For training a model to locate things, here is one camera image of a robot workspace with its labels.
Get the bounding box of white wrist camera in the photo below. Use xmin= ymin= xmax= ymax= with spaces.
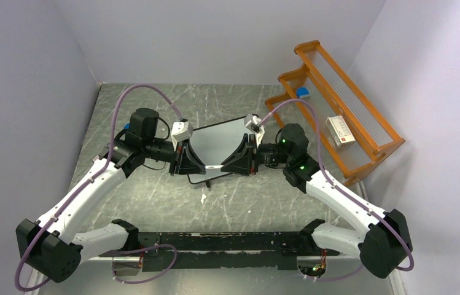
xmin=171 ymin=121 xmax=193 ymax=143
xmin=243 ymin=114 xmax=265 ymax=135

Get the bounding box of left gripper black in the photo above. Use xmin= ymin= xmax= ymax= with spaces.
xmin=142 ymin=136 xmax=206 ymax=175

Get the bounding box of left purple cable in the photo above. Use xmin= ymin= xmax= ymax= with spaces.
xmin=14 ymin=84 xmax=184 ymax=293

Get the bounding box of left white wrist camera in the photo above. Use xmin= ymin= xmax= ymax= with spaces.
xmin=171 ymin=121 xmax=193 ymax=143

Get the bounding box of orange wooden rack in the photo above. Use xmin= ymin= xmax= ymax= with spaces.
xmin=265 ymin=40 xmax=405 ymax=186

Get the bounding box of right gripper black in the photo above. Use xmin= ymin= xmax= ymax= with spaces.
xmin=220 ymin=133 xmax=291 ymax=176

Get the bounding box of white board black frame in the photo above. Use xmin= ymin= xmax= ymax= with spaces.
xmin=190 ymin=116 xmax=250 ymax=167

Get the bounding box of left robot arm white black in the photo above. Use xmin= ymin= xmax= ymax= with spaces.
xmin=15 ymin=108 xmax=205 ymax=283

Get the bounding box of blue eraser on rack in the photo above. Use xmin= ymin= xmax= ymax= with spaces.
xmin=296 ymin=87 xmax=311 ymax=100

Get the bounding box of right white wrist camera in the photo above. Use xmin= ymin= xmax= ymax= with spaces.
xmin=243 ymin=114 xmax=265 ymax=135

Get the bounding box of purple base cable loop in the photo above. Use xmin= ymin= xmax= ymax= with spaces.
xmin=111 ymin=244 xmax=178 ymax=285

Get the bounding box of white marker pen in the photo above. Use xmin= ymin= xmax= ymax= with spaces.
xmin=205 ymin=165 xmax=223 ymax=170

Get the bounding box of white red small box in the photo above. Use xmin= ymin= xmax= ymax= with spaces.
xmin=326 ymin=116 xmax=356 ymax=148

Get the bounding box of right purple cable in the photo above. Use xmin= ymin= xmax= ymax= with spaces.
xmin=258 ymin=98 xmax=415 ymax=272

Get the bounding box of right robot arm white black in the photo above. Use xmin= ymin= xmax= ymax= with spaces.
xmin=221 ymin=124 xmax=414 ymax=278

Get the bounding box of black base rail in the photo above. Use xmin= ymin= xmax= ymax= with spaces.
xmin=111 ymin=230 xmax=340 ymax=272

